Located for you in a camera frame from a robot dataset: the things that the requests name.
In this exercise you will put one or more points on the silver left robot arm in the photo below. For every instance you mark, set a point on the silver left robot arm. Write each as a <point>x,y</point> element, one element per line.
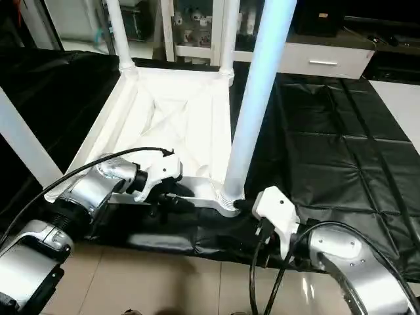
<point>92,190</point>

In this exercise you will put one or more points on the white glass door cabinet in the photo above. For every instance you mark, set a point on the white glass door cabinet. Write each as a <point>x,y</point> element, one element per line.
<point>197,29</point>

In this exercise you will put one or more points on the black plastic work mat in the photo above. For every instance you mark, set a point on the black plastic work mat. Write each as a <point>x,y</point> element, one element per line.
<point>341,151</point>

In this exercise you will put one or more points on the white side table board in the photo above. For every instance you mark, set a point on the white side table board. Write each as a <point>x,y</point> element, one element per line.
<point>403,105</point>

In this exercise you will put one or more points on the white low drawer unit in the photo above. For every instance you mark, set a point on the white low drawer unit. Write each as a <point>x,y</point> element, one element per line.
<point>321,62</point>

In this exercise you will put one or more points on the white plastic children's table top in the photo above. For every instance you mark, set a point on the white plastic children's table top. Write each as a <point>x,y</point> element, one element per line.
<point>164,111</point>

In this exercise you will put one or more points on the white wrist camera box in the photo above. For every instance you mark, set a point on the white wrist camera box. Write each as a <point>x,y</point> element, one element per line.
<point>275,207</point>
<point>164,170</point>

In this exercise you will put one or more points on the white plastic table leg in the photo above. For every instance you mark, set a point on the white plastic table leg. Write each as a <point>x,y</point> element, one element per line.
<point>118,33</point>
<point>20,144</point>
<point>259,98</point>
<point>228,33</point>

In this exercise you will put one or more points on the black box with yellow label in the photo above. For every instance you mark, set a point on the black box with yellow label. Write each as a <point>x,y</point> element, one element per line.
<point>321,14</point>

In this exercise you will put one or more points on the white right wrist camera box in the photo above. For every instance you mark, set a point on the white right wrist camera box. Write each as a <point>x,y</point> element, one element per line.
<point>275,207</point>

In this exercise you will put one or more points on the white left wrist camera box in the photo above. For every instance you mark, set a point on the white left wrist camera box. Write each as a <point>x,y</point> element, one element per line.
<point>164,170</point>

